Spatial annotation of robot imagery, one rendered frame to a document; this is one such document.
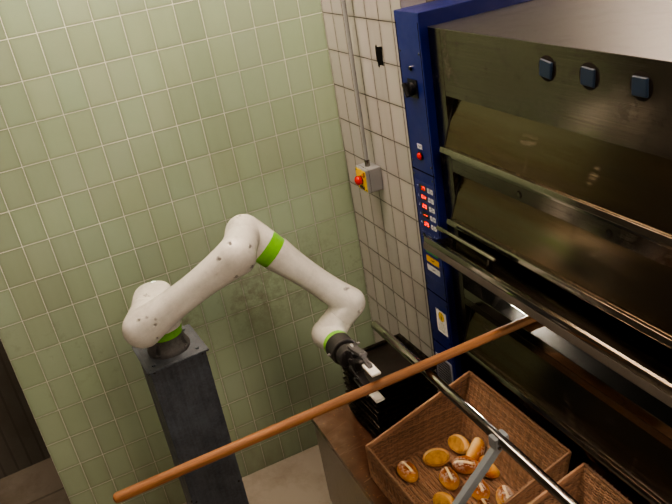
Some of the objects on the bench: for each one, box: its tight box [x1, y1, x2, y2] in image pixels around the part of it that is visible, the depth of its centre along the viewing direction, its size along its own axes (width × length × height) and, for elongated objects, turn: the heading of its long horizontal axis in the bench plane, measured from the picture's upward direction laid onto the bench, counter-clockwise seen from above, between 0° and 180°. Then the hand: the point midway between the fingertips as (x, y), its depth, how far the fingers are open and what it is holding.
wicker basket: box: [365, 370, 572, 504], centre depth 248 cm, size 49×56×28 cm
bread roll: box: [448, 434, 470, 454], centre depth 271 cm, size 6×10×7 cm
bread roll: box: [423, 448, 450, 467], centre depth 267 cm, size 6×10×7 cm
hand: (374, 383), depth 217 cm, fingers open, 9 cm apart
